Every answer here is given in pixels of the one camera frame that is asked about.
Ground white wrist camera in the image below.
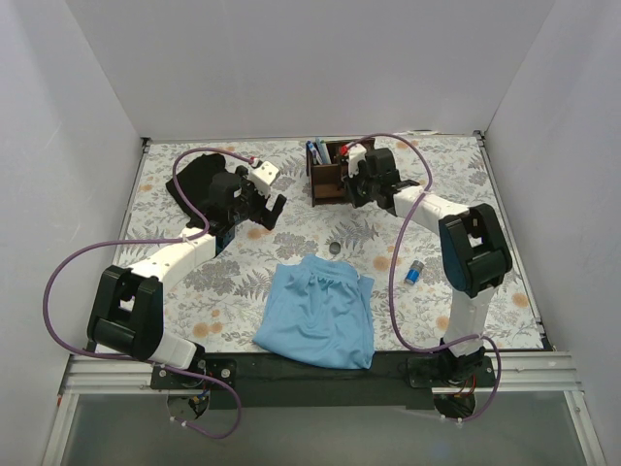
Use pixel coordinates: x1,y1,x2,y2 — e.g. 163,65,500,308
339,143,367,178
247,158,280,198

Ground brown wooden desk organizer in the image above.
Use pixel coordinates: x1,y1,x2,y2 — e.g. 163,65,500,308
305,140,369,208

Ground light blue shorts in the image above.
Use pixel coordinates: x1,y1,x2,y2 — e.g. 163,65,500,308
253,254,375,370

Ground aluminium frame rail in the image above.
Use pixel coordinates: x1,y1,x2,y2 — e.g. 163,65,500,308
40,352,166,466

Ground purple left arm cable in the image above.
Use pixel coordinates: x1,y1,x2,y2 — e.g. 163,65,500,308
42,147,258,440

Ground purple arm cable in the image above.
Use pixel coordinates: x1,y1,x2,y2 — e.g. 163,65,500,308
42,147,258,440
346,133,501,422

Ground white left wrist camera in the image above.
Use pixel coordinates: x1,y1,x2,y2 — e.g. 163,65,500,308
247,158,280,198

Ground floral tablecloth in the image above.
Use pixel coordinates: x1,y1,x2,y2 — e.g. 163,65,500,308
94,136,544,355

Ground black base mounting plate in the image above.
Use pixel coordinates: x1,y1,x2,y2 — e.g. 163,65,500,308
150,351,495,410

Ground black folded cloth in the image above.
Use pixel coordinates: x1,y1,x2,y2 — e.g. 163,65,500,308
166,154,226,229

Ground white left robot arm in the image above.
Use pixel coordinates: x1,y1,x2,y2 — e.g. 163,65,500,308
87,161,286,388

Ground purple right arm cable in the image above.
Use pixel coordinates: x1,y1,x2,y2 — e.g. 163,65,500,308
346,133,501,422

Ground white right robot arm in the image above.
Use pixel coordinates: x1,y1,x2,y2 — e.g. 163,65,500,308
339,143,512,386

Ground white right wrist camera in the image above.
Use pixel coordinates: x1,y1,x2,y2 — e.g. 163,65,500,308
339,143,367,178

